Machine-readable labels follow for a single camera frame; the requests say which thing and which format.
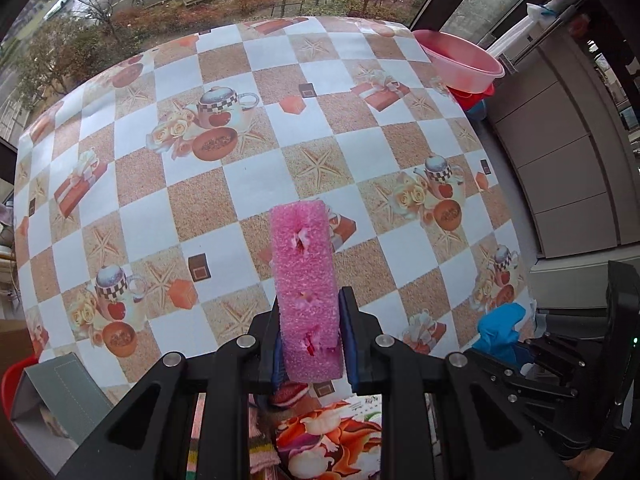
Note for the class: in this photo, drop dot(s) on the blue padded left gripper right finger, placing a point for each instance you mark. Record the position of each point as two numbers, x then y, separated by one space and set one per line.
356 342

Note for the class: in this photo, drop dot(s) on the pink knit hat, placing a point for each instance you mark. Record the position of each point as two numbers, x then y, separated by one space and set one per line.
263 455

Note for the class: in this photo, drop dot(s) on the red plastic chair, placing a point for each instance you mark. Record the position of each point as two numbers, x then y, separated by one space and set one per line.
10 380

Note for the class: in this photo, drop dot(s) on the person's hand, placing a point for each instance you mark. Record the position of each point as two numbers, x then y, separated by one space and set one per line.
600 464

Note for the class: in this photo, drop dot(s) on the red plastic basin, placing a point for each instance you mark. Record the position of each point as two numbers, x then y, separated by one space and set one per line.
468 100

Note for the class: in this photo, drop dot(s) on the pink sponge with holes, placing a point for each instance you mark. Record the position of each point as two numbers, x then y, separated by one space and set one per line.
306 291

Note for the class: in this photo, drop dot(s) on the blue cloth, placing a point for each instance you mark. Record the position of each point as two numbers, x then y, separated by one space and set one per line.
499 339

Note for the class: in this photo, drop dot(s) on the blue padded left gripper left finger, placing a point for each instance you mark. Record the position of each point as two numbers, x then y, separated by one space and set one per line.
272 368

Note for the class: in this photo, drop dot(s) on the grey cardboard box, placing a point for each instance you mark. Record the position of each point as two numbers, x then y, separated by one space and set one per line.
56 406

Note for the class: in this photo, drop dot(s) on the pink plastic basin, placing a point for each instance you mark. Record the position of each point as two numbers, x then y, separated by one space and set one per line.
460 64

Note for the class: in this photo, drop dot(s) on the checkered patterned tablecloth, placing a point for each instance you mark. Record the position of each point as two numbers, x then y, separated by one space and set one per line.
142 198

